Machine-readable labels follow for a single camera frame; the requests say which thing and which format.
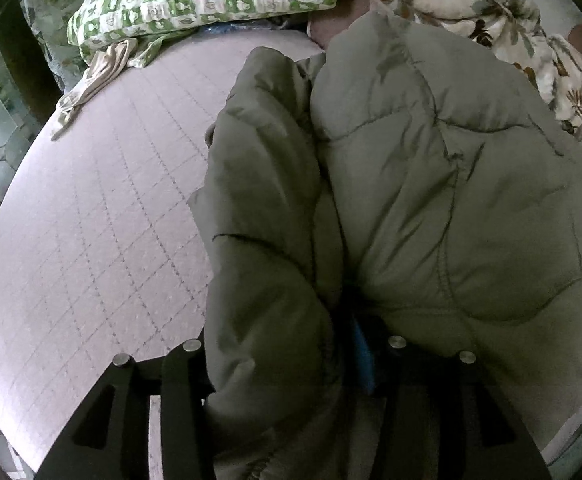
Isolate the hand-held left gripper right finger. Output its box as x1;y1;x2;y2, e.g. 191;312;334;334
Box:
353;317;554;480

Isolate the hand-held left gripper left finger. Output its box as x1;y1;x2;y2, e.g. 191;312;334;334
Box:
33;340;216;480

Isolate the olive quilted hooded jacket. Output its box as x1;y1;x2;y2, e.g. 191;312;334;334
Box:
188;10;582;480

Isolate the beige cloth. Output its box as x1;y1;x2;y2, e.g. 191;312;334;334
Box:
51;37;139;141

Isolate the blue plastic bag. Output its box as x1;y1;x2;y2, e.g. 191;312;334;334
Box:
198;19;282;37

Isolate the leaf print blanket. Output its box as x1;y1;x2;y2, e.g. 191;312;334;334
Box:
341;0;582;126

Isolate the grey floral pillow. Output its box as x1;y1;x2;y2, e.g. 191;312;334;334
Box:
18;0;89;91

